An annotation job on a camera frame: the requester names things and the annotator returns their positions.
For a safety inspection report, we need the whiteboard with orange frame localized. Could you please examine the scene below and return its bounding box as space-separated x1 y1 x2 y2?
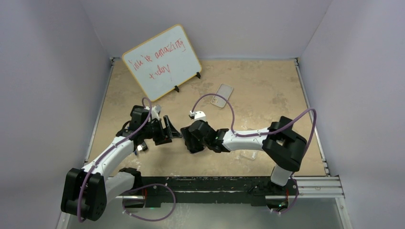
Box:
122 24 202 102

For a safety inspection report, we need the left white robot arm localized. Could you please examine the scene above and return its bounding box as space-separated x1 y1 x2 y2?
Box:
61 105 182 222

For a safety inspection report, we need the black smartphone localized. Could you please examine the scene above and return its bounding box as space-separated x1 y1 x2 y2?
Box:
190 148 205 154

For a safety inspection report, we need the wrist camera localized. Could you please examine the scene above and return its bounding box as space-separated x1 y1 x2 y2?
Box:
189 111 206 121
151 105 161 120

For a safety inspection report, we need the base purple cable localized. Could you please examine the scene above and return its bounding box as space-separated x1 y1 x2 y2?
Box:
122 184 177 222
269 178 300 216

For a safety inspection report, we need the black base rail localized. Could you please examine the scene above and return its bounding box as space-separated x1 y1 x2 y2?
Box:
121 176 299 211

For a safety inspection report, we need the translucent white phone case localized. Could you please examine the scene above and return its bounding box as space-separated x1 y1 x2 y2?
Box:
211 83 234 108

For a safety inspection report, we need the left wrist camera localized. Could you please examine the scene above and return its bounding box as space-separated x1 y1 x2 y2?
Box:
151 105 161 120

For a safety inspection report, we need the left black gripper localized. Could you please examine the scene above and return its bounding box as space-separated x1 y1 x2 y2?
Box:
142 116 181 146

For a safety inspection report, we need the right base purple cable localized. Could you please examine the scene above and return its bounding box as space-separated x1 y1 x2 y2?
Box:
269 178 300 216

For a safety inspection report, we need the clear phone case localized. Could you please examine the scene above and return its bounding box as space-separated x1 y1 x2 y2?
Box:
240 151 257 161

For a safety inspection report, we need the blue black stapler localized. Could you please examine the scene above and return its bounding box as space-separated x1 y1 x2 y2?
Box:
134 142 149 156

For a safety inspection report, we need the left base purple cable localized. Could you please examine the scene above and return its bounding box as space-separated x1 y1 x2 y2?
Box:
122 184 177 222

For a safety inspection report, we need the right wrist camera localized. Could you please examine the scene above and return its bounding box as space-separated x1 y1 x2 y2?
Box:
189 111 206 121

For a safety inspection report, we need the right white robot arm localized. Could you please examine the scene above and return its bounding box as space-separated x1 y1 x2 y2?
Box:
181 116 309 194

